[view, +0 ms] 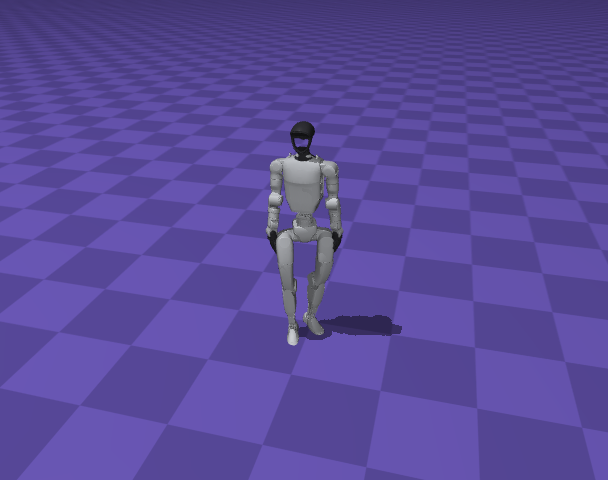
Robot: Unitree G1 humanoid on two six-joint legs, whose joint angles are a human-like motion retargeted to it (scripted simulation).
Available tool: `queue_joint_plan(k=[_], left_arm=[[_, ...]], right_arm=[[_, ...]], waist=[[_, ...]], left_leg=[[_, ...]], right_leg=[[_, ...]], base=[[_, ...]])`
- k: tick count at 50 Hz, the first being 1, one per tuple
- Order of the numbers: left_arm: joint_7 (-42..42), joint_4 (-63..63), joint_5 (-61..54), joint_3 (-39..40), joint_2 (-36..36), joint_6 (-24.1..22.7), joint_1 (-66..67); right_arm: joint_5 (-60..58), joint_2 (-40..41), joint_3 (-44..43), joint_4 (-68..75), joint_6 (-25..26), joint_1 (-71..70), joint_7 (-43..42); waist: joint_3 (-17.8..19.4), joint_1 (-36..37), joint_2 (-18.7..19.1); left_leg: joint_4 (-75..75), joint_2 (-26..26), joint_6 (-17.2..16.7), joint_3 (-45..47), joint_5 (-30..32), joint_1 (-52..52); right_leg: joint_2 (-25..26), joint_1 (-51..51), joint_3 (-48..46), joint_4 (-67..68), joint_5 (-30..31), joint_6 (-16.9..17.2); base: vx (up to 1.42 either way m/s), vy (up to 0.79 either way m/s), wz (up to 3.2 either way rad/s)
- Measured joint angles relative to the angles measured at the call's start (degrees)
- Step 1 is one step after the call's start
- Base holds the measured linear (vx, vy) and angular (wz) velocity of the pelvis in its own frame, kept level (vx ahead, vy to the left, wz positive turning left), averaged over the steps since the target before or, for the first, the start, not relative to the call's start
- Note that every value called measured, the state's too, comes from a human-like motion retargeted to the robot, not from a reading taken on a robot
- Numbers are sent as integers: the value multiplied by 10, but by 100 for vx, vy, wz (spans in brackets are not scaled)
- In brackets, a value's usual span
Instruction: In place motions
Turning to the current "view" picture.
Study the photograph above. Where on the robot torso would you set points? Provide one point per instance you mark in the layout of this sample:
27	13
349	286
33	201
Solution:
304	189

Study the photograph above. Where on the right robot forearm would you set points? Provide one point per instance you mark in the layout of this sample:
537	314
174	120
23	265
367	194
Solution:
273	218

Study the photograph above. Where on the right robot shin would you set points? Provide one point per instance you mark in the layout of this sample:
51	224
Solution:
289	300

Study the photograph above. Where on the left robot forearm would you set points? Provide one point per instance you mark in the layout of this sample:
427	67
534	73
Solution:
335	219

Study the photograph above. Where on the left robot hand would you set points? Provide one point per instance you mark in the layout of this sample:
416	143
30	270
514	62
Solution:
337	240

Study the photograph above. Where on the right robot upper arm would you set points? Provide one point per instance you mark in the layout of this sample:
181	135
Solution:
276	199

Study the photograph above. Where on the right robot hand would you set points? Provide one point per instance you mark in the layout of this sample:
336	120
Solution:
272	238

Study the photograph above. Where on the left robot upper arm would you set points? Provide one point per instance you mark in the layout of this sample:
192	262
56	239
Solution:
330	170

